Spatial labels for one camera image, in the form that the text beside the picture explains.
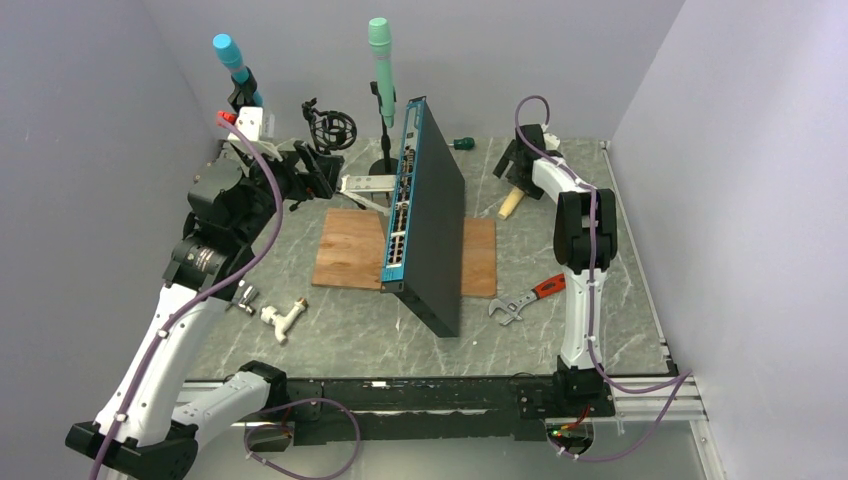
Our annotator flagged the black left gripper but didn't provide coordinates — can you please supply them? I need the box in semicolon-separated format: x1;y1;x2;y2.
237;140;344;245

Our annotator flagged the beige microphone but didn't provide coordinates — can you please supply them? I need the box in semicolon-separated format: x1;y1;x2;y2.
497;187;525;220

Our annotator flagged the black tripod shock-mount stand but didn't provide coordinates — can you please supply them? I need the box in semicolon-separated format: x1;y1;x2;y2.
289;98;357;212

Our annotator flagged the blue microphone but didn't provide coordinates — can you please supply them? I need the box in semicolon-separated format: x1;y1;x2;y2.
212;33;247;77

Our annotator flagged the black round-base mic stand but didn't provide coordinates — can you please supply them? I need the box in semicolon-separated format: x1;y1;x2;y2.
227;67;264;113

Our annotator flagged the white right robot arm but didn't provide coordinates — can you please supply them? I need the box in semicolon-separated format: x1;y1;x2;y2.
494;124;618;415

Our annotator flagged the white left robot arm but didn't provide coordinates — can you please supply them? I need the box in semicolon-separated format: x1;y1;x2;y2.
65;141;343;479

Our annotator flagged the black green-mic stand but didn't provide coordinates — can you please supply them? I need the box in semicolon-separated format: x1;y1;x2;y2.
369;80;398;175

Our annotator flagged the green microphone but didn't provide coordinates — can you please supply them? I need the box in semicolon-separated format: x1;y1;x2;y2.
368;17;396;128

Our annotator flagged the wooden board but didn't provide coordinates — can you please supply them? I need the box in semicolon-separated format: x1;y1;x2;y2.
311;208;497;298

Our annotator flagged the chrome faucet fitting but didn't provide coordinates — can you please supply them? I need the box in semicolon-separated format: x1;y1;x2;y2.
230;280;259;316

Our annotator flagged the white pipe valve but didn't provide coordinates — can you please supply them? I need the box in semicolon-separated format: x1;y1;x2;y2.
260;298;309;344

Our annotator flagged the grey metal bracket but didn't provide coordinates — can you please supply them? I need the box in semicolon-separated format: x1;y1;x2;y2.
339;175;396;216

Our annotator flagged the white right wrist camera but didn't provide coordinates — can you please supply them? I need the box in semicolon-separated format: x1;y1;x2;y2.
543;132;561;152

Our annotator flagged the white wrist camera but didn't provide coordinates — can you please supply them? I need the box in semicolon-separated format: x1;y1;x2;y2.
216;106;279;157
543;132;561;152

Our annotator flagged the green-handled screwdriver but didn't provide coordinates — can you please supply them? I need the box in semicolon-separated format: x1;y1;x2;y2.
448;137;475;151

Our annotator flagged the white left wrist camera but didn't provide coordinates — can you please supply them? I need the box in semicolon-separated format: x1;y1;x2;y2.
216;106;279;157

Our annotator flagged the red-handled adjustable wrench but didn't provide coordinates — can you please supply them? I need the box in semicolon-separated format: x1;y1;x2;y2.
487;273;566;326

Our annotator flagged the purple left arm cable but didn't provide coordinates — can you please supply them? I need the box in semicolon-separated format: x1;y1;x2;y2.
86;112;362;480

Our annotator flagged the blue network switch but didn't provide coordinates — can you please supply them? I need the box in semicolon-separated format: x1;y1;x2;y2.
380;96;466;338

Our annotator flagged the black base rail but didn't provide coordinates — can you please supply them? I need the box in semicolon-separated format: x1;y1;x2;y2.
245;372;616;446

